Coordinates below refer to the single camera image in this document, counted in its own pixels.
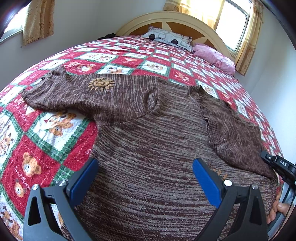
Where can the brown knit sweater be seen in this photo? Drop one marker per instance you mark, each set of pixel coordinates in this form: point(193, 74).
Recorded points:
point(149, 133)

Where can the yellow curtain right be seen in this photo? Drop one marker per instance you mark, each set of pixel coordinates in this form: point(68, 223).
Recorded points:
point(209, 13)

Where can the right hand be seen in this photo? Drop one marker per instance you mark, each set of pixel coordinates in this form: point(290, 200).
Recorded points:
point(277, 207)

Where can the left side window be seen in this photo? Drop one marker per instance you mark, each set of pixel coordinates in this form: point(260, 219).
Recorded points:
point(15, 25)

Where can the pink pillow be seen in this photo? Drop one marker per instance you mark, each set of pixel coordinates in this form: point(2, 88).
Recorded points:
point(214, 57)

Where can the yellow curtain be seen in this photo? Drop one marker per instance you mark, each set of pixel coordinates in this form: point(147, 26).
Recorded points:
point(39, 22)
point(209, 13)

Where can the cream wooden headboard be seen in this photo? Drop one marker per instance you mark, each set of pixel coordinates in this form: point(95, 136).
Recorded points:
point(178, 23)

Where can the red teddy bear quilt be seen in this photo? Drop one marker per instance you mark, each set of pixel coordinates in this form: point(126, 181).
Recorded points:
point(43, 148)

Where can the grey patterned pillow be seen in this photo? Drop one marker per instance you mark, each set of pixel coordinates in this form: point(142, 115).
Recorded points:
point(167, 37)

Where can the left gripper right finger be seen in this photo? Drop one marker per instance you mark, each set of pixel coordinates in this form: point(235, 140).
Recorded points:
point(250, 221)

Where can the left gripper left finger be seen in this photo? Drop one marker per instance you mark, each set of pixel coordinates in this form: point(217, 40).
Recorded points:
point(40, 223)

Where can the yellow curtain left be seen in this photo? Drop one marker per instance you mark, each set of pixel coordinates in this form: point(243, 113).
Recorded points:
point(39, 22)

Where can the window with white frame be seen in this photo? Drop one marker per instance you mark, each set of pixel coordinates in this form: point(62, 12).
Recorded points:
point(233, 23)

